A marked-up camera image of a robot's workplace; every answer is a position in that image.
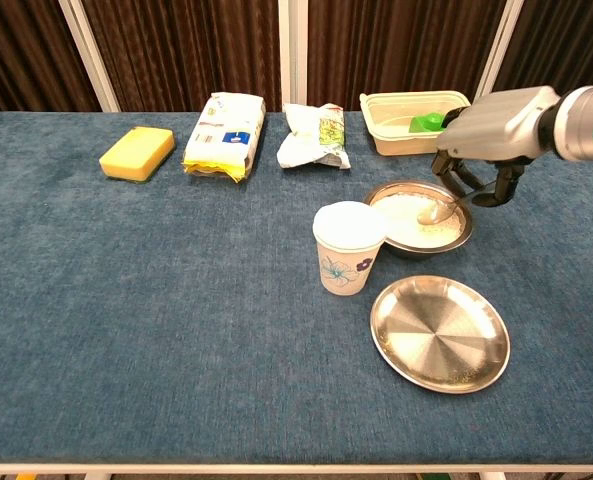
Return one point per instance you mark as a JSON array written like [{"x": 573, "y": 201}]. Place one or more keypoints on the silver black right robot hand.
[{"x": 496, "y": 127}]

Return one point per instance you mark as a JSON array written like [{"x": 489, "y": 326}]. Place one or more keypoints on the clear plastic spoon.
[{"x": 433, "y": 214}]

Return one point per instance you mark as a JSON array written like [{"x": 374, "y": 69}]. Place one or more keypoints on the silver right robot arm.
[{"x": 583, "y": 125}]

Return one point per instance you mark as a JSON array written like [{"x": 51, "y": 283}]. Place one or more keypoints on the steel bowl with white powder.
[{"x": 416, "y": 248}]

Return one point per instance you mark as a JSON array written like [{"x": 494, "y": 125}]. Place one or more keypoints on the floral paper cup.
[{"x": 343, "y": 250}]

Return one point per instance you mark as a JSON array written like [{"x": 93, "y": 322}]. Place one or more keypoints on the green toy building block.
[{"x": 428, "y": 123}]

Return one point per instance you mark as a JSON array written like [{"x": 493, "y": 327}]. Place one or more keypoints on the beige plastic food container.
[{"x": 401, "y": 141}]

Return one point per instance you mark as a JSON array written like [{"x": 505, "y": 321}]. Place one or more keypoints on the crumpled white snack bag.
[{"x": 312, "y": 137}]

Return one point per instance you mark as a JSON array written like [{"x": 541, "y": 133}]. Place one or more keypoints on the round stainless steel plate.
[{"x": 438, "y": 335}]

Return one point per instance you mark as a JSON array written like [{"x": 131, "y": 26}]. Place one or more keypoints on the white yellow-edged paper package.
[{"x": 224, "y": 137}]

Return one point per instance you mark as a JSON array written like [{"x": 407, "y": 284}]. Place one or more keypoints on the dark brown curtain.
[{"x": 186, "y": 50}]

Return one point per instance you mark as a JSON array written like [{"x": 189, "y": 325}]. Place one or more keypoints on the yellow green-backed sponge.
[{"x": 136, "y": 153}]

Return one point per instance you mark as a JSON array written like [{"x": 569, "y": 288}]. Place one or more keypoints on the blue velvet tablecloth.
[{"x": 176, "y": 310}]

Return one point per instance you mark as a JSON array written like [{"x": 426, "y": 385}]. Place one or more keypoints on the white metal frame post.
[
  {"x": 498, "y": 52},
  {"x": 293, "y": 52},
  {"x": 91, "y": 55}
]

